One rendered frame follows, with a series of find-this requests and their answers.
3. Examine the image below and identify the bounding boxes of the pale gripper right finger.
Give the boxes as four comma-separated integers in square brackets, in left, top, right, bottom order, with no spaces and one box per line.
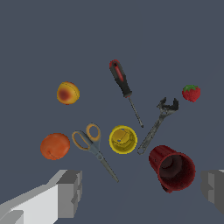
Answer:
[200,169,224,216]

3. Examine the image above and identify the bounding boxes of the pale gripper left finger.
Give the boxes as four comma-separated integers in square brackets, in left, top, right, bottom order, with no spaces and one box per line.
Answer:
[0,169,83,224]

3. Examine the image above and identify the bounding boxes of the dark red cup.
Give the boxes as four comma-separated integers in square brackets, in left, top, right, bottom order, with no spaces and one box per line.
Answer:
[148,144,197,194]

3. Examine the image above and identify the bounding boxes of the orange fruit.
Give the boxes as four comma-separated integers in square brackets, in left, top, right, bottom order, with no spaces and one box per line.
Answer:
[39,132,71,161]

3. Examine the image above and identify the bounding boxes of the grey adjustable wrench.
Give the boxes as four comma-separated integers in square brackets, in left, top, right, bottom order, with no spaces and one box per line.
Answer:
[136,97,179,156]

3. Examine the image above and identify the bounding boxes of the yellow cup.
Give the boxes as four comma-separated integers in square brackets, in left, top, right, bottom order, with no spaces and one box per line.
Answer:
[108,124,138,155]

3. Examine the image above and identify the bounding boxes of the red strawberry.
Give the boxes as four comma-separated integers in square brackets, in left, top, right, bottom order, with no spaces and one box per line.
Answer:
[181,84,201,103]

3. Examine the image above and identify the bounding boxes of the yellow red peach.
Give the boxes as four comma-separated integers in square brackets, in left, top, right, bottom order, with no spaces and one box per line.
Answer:
[56,81,81,106]

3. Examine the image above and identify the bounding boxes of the red black screwdriver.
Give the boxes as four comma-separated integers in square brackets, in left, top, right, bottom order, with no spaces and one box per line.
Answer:
[108,59,144,129]

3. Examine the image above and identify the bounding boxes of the orange handled scissors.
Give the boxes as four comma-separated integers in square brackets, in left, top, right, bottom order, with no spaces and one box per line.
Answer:
[71,122,120,183]

